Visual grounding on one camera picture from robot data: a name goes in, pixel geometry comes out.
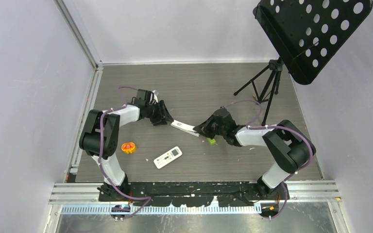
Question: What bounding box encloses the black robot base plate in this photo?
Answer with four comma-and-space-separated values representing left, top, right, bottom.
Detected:
97, 182, 289, 207

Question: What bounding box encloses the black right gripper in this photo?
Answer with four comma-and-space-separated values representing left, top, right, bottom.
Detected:
195, 115, 227, 140

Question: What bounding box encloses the slim white remote control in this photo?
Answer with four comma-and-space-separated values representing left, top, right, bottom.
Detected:
170, 120, 200, 137

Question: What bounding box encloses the black tripod stand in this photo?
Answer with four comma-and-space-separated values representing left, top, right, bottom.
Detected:
233, 57, 284, 126

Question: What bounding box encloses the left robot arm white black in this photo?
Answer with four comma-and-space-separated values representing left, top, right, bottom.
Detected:
79, 89, 174, 201

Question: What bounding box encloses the orange yellow round toy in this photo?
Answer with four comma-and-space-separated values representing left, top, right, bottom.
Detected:
120, 142, 137, 154

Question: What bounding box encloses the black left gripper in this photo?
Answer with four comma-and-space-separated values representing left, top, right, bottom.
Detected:
146, 100, 173, 126

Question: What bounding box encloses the green rectangular block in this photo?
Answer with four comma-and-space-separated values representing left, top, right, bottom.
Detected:
207, 138, 216, 145

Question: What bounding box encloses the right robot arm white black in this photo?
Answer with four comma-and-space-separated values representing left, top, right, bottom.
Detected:
193, 108, 316, 199

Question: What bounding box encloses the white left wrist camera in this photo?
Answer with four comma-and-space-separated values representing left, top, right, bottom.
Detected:
152, 90, 159, 102

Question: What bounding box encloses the black perforated music stand tray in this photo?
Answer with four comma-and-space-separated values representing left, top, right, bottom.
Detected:
253, 0, 373, 85

